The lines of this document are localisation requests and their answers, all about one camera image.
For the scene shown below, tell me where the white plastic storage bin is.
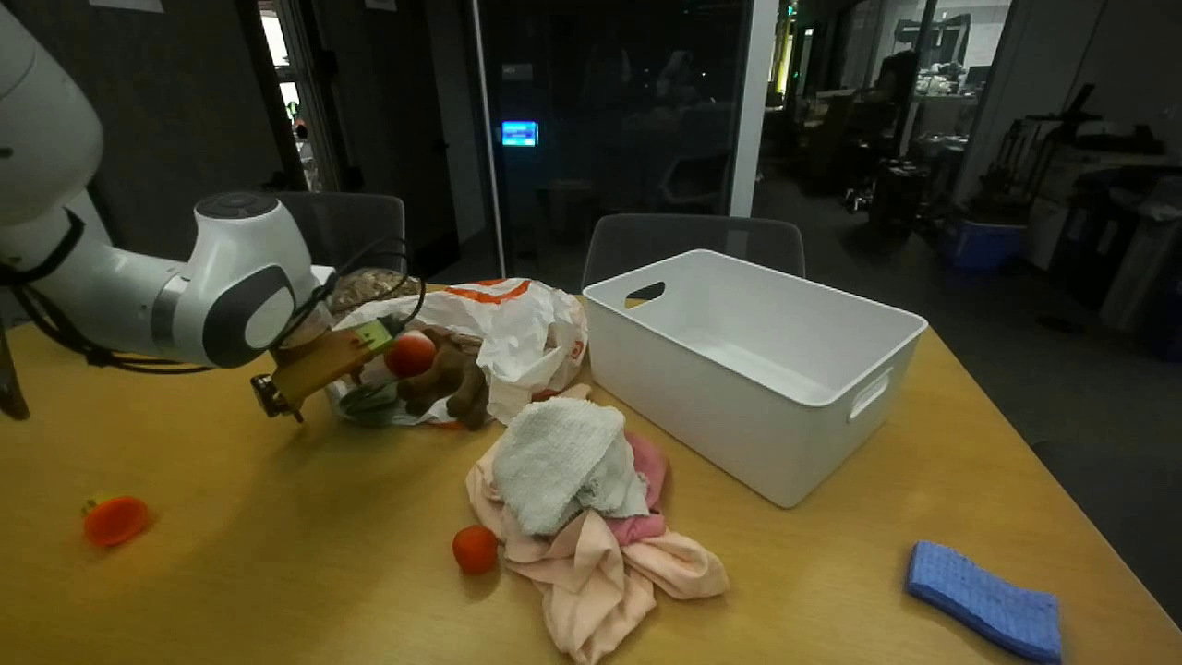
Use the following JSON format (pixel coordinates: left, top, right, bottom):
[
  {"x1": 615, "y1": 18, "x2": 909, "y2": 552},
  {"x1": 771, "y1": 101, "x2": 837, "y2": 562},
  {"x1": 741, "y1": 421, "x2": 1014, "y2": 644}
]
[{"x1": 579, "y1": 245, "x2": 929, "y2": 512}]

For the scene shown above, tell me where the blue background bin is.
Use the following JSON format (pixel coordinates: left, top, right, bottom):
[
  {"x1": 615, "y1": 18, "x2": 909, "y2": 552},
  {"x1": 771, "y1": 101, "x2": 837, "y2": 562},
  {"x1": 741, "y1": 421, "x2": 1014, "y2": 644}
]
[{"x1": 944, "y1": 213, "x2": 1034, "y2": 276}]

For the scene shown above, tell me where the grey office chair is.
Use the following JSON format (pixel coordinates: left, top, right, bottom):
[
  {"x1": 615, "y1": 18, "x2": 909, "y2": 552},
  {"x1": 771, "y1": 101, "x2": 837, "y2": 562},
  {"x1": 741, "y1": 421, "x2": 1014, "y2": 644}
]
[{"x1": 277, "y1": 188, "x2": 412, "y2": 276}]

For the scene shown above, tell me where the small red ball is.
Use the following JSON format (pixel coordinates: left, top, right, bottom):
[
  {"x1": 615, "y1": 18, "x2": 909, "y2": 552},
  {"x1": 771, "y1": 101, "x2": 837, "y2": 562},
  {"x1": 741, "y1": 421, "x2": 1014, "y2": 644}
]
[{"x1": 446, "y1": 520, "x2": 507, "y2": 580}]

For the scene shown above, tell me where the pink cloth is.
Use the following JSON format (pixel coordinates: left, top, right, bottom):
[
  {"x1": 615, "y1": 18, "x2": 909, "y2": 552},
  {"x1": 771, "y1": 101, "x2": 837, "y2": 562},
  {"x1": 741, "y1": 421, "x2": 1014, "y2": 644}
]
[{"x1": 462, "y1": 379, "x2": 733, "y2": 665}]

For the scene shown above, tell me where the white orange plastic carrier bag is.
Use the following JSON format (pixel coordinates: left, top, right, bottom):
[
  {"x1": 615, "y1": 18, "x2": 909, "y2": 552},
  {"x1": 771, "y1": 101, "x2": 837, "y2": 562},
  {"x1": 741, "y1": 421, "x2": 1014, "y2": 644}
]
[{"x1": 322, "y1": 272, "x2": 595, "y2": 431}]

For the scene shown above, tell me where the blue lit screen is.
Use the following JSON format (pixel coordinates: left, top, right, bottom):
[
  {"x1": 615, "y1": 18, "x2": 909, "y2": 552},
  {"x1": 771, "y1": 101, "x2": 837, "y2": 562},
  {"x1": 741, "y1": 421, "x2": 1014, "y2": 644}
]
[{"x1": 498, "y1": 116, "x2": 544, "y2": 151}]

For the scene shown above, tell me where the brown plush reindeer toy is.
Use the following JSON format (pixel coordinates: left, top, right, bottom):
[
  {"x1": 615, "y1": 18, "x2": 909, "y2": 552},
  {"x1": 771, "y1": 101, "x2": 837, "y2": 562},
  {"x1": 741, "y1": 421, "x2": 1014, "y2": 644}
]
[{"x1": 391, "y1": 326, "x2": 493, "y2": 431}]

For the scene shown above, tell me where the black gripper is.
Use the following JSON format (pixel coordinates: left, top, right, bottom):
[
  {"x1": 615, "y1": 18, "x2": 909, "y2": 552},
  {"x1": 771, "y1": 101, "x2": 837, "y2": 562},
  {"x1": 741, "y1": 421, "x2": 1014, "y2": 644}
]
[{"x1": 352, "y1": 328, "x2": 400, "y2": 376}]

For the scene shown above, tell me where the red vegetable toy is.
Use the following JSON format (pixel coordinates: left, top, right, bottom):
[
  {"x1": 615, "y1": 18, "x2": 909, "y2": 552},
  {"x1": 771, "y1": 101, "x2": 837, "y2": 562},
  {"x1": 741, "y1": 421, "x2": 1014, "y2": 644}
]
[{"x1": 81, "y1": 493, "x2": 158, "y2": 553}]

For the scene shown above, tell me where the tan wrist camera box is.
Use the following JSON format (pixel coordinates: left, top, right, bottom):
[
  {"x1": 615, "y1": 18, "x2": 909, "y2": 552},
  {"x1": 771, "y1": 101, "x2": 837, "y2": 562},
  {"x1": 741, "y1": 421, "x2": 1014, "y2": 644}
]
[{"x1": 246, "y1": 317, "x2": 400, "y2": 426}]

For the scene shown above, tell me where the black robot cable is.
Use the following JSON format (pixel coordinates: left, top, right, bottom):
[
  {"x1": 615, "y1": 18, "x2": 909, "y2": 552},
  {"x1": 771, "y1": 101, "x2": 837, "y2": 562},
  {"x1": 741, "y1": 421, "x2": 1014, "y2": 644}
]
[{"x1": 0, "y1": 207, "x2": 433, "y2": 376}]

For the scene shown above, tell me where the blue sponge cloth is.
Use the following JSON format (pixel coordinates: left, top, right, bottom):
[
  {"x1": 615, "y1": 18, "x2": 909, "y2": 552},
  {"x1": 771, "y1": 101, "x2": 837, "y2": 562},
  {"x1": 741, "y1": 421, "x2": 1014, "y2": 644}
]
[{"x1": 906, "y1": 539, "x2": 1068, "y2": 665}]

